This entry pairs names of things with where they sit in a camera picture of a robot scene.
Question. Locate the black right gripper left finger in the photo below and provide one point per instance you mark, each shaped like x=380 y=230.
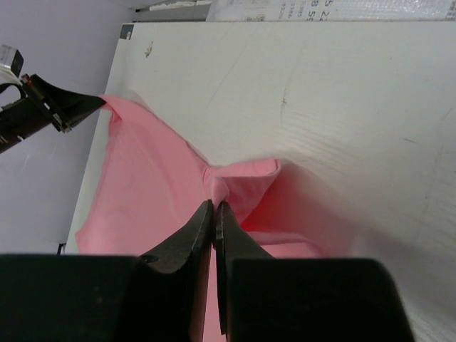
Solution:
x=157 y=296

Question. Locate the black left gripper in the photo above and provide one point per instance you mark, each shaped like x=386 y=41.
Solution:
x=41 y=104

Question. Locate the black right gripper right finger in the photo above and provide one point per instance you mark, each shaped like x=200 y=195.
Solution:
x=262 y=298

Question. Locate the pink t-shirt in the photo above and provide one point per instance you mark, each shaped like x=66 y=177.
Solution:
x=153 y=180

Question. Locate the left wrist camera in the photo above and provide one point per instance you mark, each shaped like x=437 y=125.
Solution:
x=11 y=63

